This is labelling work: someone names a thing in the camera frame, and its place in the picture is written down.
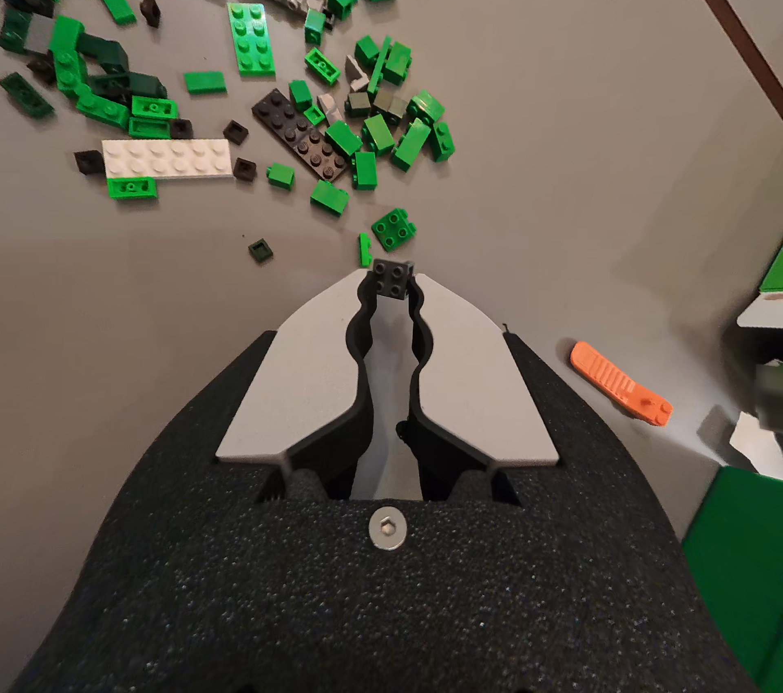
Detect pile of lego pieces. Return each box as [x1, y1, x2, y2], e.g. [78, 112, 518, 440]
[0, 0, 456, 268]

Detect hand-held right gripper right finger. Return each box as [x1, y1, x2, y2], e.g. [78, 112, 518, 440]
[398, 272, 561, 501]

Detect orange brick separator tool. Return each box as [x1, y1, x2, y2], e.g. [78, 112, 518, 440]
[570, 341, 674, 427]

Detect dark grey square lego plate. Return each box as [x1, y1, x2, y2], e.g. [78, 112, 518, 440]
[371, 259, 416, 301]

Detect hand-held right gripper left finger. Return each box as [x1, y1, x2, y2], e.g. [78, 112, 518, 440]
[215, 268, 378, 499]

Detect green lego baseplate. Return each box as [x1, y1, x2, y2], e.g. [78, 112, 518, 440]
[681, 465, 783, 693]

